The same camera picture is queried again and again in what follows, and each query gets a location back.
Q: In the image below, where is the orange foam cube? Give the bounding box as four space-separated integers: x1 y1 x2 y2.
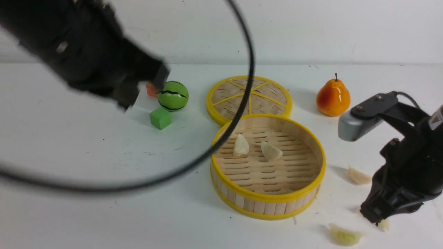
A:
146 82 160 98

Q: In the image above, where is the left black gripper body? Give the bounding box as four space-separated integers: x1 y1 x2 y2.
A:
17 0 163 98

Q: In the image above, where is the white dumpling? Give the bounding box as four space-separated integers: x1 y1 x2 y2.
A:
260 141 283 162
233 134 250 157
348 166 372 185

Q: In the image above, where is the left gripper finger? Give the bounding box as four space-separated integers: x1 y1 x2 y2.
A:
112 81 139 110
151 63 170 90

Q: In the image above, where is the bamboo steamer tray yellow rim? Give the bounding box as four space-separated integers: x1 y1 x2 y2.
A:
210 114 326 220

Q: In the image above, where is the green foam cube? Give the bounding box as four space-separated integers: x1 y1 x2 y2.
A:
149 107 172 130

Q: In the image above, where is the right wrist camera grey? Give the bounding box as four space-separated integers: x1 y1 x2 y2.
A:
337 92 398 142

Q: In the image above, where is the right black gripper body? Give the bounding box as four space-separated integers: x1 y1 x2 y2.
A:
360 103 442 219

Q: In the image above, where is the green-tinted dumpling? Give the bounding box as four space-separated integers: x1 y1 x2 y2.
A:
328 223 364 247
376 219 390 233

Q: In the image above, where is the woven bamboo steamer lid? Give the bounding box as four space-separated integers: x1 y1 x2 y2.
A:
205 75 293 126

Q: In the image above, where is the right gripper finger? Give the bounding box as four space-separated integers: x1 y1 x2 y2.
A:
360 202 390 225

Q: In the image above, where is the green toy watermelon ball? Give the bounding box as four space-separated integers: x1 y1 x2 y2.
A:
157 81 189 112

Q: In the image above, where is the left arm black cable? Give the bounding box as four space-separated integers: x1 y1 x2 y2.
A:
0 0 256 194

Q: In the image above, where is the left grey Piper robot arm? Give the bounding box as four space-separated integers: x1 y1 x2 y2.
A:
0 0 170 109

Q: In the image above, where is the orange toy pear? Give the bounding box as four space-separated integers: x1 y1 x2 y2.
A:
316 73 351 118

